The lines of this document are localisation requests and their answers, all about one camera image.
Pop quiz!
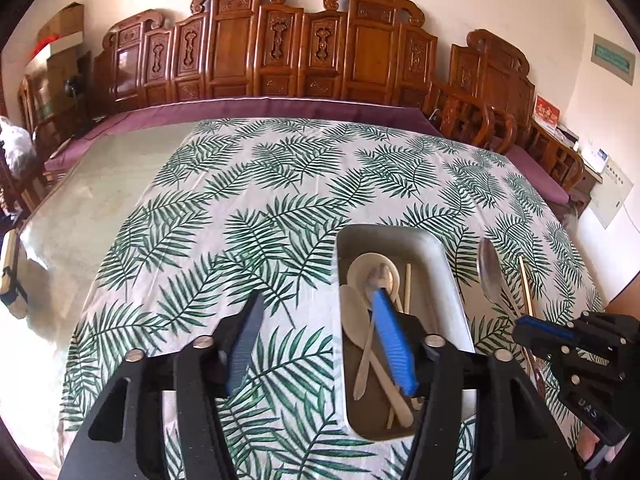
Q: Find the carved wooden sofa bench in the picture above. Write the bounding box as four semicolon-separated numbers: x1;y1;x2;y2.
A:
42;0;518;176

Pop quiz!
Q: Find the square purple seat cushion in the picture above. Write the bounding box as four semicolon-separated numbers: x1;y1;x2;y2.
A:
505;146;571;203

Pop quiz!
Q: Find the wooden lid with black strap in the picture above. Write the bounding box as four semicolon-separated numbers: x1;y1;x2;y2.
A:
0;230;30;318

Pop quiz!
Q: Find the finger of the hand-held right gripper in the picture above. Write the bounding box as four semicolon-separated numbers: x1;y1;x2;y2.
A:
514;334;587;402
513;311;640;349

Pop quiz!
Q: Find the red desk card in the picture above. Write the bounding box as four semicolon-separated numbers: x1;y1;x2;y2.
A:
532;95;561;128

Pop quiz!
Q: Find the low wooden dining chair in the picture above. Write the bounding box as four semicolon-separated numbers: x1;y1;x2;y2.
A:
0;160;46;218

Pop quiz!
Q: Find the clear plastic bag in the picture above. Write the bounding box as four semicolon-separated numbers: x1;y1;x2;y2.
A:
0;116;38;186

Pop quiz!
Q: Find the leaf print tablecloth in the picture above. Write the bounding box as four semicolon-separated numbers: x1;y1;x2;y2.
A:
60;117;608;480

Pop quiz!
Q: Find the beige oval spoon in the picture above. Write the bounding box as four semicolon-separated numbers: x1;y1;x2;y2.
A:
340;285;415;428

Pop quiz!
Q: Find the silver metal spoon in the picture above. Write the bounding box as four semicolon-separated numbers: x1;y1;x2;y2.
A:
477;239;526;321

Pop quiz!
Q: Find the long purple seat cushion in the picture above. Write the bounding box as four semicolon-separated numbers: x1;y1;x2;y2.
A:
44;97;441;171

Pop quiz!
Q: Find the carved wooden armchair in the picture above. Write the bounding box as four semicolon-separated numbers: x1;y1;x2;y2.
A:
447;29;586;211

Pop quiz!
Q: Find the white lidded box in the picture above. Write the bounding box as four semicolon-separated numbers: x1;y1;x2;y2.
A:
22;30;86;76

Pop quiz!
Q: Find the wooden side table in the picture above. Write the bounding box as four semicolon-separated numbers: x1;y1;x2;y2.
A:
530;117;606;202

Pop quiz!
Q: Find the person's right hand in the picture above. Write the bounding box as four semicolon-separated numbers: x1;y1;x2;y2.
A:
575;430;608;466

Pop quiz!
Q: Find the white box blue label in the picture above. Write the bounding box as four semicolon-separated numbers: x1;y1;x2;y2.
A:
582;146;612;171

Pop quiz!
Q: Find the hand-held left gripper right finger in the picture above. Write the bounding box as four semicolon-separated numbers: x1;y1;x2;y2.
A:
370;287;581;480

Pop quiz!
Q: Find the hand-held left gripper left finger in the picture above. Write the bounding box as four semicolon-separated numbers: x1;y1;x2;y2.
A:
60;290;266;480

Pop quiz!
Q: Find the beige round soup spoon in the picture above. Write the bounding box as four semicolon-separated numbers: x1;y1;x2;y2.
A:
346;254;402;306

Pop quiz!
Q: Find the grey wall panel green label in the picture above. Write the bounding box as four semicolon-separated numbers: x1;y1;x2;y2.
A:
591;34;636;83

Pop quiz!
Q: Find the grey rectangular metal tin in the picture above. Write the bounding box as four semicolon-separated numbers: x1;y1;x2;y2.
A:
335;224;477;442

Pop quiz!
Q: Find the brown cardboard box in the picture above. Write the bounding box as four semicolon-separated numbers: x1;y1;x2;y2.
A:
37;2;86;41

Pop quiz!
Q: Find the white electrical cabinet door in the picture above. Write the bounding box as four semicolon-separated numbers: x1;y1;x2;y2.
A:
587;160;632;231

